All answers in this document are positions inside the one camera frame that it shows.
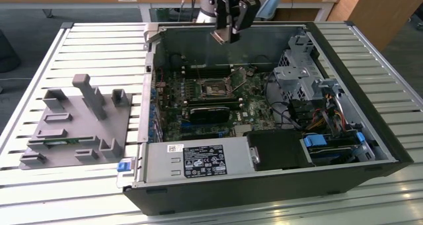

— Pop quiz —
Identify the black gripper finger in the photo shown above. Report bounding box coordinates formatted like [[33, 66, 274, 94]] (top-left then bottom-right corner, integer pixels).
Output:
[[230, 0, 262, 44], [215, 0, 234, 30]]

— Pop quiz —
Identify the silver CPU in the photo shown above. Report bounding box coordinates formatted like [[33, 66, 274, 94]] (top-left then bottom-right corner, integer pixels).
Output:
[[211, 26, 232, 45]]

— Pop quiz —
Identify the CPU socket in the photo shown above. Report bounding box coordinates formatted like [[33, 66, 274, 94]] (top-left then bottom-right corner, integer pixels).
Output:
[[197, 78, 232, 98]]

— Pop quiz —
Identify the green circuit board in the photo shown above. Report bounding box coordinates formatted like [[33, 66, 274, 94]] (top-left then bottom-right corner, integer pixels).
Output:
[[155, 8, 172, 22]]

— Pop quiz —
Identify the silver drive cage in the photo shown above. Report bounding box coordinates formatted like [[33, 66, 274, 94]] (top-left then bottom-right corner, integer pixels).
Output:
[[272, 33, 343, 106]]

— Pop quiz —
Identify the green motherboard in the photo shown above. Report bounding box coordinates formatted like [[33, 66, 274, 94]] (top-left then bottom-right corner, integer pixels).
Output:
[[153, 66, 278, 141]]

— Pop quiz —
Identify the black graphics card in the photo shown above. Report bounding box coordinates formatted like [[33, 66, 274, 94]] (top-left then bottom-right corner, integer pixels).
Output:
[[187, 106, 231, 126]]

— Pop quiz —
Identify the brown wooden cabinet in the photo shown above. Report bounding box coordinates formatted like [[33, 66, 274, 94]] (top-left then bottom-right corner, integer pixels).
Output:
[[347, 0, 423, 53]]

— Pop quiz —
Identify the silver chipset heatsink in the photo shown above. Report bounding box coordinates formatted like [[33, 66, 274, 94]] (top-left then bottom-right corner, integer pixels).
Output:
[[234, 125, 255, 137]]

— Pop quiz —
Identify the black plastic shroud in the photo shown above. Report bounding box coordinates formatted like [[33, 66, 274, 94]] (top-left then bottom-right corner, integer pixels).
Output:
[[246, 130, 314, 171]]

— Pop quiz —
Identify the blue disk carrier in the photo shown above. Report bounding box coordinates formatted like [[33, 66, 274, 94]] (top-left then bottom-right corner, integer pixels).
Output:
[[302, 133, 328, 149]]

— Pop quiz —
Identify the silver shroud latch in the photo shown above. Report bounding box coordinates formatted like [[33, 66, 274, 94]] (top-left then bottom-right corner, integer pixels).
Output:
[[250, 147, 263, 164]]

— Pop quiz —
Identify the black disk drive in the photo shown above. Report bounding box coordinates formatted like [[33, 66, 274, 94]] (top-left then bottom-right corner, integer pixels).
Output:
[[308, 135, 359, 166]]

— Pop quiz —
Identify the silver power supply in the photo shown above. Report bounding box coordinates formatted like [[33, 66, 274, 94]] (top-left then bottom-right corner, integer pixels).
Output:
[[141, 136, 258, 187]]

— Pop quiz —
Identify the grey parts rack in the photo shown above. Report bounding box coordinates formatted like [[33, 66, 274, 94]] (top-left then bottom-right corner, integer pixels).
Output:
[[19, 73, 133, 171]]

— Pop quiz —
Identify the green RAM stick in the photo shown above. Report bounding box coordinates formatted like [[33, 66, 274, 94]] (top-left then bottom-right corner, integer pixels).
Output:
[[41, 137, 81, 146]]

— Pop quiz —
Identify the black open PC case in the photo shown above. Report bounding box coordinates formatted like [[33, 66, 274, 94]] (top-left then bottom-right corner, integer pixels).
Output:
[[115, 21, 415, 216]]

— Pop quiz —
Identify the black cable bundle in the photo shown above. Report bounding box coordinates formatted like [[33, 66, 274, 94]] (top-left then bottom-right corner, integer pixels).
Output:
[[270, 100, 315, 133]]

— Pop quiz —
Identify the coloured power wire bundle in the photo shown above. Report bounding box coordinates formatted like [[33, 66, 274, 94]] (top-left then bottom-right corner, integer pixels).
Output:
[[306, 92, 350, 138]]

